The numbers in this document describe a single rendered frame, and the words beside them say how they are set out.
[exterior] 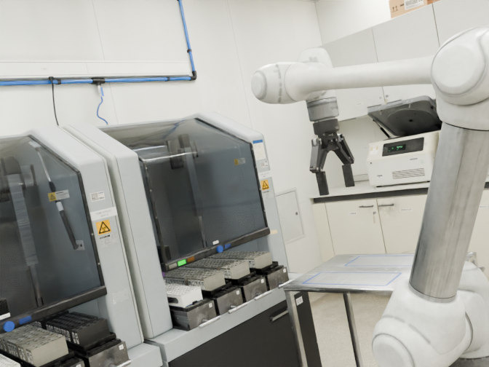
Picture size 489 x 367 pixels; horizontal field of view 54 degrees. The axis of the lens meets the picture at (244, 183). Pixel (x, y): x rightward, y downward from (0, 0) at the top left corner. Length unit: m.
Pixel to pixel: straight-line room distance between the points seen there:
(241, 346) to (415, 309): 1.12
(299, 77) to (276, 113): 2.89
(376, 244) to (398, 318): 2.96
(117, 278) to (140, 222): 0.22
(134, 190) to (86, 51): 1.51
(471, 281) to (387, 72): 0.54
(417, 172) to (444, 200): 2.76
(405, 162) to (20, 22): 2.75
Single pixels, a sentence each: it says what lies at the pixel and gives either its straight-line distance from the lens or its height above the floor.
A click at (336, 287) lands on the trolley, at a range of 1.78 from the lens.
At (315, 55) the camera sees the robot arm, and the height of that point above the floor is 1.59.
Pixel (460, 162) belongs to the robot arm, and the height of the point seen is 1.25.
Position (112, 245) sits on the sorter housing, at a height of 1.12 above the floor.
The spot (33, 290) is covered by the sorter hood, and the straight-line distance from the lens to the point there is 1.68.
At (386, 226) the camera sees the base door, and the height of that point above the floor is 0.58.
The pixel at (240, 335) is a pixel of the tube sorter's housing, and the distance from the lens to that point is 2.08.
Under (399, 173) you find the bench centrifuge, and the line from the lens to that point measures 3.84.
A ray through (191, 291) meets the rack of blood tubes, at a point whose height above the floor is 0.86.
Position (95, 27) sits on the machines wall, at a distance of 3.28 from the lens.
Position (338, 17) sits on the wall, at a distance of 4.83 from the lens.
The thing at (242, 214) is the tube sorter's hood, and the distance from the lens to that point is 2.16.
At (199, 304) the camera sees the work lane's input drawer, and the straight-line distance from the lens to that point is 1.92.
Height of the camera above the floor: 1.34
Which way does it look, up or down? 3 degrees down
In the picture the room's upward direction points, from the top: 11 degrees counter-clockwise
